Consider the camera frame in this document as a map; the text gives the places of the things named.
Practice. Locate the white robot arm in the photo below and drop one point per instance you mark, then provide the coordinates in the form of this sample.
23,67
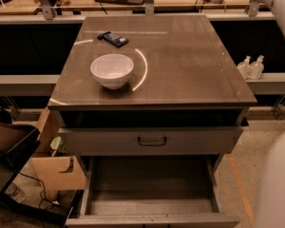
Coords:
270,202

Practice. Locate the closed grey drawer with handle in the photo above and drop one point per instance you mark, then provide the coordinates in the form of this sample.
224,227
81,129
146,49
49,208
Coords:
150,141

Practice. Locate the white ceramic bowl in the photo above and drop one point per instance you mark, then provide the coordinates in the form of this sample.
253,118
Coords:
112,70

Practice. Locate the clear sanitizer bottle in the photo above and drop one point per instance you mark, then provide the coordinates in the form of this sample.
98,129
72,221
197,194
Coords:
243,67
256,68

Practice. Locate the dark blue snack bar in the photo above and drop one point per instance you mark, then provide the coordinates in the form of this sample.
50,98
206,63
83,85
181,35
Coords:
113,39

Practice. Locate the open grey middle drawer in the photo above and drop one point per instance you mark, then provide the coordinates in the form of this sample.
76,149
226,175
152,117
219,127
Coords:
151,192

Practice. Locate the clear sanitizer bottle right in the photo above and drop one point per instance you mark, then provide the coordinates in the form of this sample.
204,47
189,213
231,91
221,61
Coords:
256,68

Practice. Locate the grey metal drawer cabinet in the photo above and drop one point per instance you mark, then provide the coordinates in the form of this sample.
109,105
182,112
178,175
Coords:
183,77

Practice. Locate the brown cardboard box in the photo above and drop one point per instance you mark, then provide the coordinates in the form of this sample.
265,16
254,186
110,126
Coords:
57,173

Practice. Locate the dark brown chair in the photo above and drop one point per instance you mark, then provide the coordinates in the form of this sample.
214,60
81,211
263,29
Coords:
18,141

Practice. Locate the clear sanitizer bottle left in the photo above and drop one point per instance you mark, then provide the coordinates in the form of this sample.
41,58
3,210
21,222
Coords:
243,67

